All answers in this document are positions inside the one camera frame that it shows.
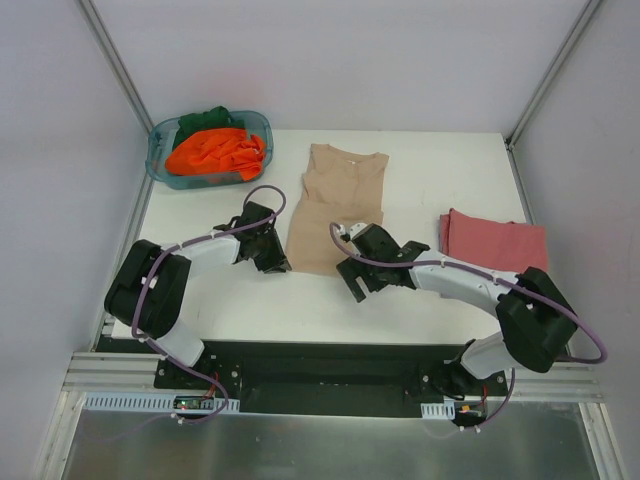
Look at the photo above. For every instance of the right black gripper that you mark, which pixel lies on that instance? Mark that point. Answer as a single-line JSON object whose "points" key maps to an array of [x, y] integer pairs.
{"points": [[362, 270]]}

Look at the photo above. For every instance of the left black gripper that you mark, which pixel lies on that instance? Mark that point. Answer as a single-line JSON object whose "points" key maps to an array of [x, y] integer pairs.
{"points": [[267, 251]]}

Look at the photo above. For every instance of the beige t shirt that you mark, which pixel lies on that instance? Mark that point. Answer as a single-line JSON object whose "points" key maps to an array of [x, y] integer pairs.
{"points": [[338, 186]]}

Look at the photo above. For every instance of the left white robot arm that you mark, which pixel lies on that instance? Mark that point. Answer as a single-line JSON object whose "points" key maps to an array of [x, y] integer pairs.
{"points": [[148, 290]]}

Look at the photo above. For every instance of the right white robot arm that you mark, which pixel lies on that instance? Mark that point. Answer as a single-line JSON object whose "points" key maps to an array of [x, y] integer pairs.
{"points": [[535, 322]]}

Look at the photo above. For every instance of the orange t shirt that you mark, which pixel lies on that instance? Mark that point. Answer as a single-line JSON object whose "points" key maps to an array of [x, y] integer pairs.
{"points": [[219, 151]]}

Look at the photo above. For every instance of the teal plastic basket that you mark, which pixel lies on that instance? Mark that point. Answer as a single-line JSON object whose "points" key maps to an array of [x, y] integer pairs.
{"points": [[161, 146]]}

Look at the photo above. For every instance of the green t shirt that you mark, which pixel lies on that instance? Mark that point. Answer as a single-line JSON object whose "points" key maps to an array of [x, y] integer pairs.
{"points": [[216, 118]]}

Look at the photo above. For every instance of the folded red t shirt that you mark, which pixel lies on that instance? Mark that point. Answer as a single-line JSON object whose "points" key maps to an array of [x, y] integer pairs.
{"points": [[504, 246]]}

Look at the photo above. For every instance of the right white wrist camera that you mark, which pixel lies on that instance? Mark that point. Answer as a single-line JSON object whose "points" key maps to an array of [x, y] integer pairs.
{"points": [[347, 233]]}

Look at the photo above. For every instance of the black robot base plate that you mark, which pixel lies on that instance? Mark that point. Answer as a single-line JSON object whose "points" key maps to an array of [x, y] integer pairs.
{"points": [[356, 380]]}

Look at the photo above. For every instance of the left aluminium frame post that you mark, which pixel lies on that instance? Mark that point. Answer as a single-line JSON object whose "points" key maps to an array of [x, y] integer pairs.
{"points": [[107, 46]]}

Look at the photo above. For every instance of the aluminium frame post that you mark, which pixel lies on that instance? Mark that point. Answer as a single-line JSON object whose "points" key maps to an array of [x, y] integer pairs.
{"points": [[566, 49], [107, 46]]}

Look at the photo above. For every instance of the right aluminium frame post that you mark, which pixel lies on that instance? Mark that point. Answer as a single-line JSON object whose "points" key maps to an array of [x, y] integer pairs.
{"points": [[566, 49]]}

